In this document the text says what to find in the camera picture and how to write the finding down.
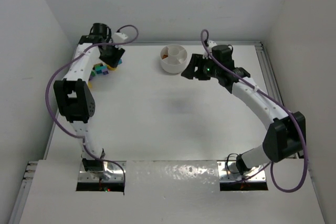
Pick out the teal lego brick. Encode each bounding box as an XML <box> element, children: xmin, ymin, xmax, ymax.
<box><xmin>93</xmin><ymin>63</ymin><xmax>104</xmax><ymax>74</ymax></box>

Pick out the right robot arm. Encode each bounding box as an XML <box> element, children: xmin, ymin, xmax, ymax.
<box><xmin>181</xmin><ymin>45</ymin><xmax>306</xmax><ymax>175</ymax></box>

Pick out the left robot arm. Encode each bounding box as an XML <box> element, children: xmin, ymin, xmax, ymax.
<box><xmin>53</xmin><ymin>31</ymin><xmax>128</xmax><ymax>174</ymax></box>

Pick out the yellow butterfly lego piece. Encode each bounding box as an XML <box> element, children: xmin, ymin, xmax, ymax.
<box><xmin>107</xmin><ymin>65</ymin><xmax>118</xmax><ymax>71</ymax></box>

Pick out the white divided round container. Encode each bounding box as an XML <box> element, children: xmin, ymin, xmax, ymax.
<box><xmin>160</xmin><ymin>44</ymin><xmax>187</xmax><ymax>74</ymax></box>

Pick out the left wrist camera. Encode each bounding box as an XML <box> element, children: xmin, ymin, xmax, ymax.
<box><xmin>112</xmin><ymin>32</ymin><xmax>128</xmax><ymax>44</ymax></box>

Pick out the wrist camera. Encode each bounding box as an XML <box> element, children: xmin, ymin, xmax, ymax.
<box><xmin>112</xmin><ymin>32</ymin><xmax>128</xmax><ymax>44</ymax></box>
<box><xmin>204</xmin><ymin>40</ymin><xmax>217</xmax><ymax>54</ymax></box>

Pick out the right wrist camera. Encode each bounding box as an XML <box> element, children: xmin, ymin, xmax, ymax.
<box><xmin>204</xmin><ymin>40</ymin><xmax>217</xmax><ymax>54</ymax></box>

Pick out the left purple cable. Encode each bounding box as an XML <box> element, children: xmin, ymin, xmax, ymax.
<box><xmin>45</xmin><ymin>24</ymin><xmax>139</xmax><ymax>183</ymax></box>

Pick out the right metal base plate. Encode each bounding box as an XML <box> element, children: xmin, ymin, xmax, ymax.
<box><xmin>217</xmin><ymin>160</ymin><xmax>268</xmax><ymax>182</ymax></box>

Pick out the metal base plate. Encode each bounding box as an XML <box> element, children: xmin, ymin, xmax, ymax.
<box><xmin>78</xmin><ymin>162</ymin><xmax>126</xmax><ymax>183</ymax></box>
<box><xmin>217</xmin><ymin>160</ymin><xmax>268</xmax><ymax>182</ymax></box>

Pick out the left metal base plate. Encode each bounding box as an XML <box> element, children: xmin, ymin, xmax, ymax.
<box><xmin>78</xmin><ymin>162</ymin><xmax>126</xmax><ymax>183</ymax></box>

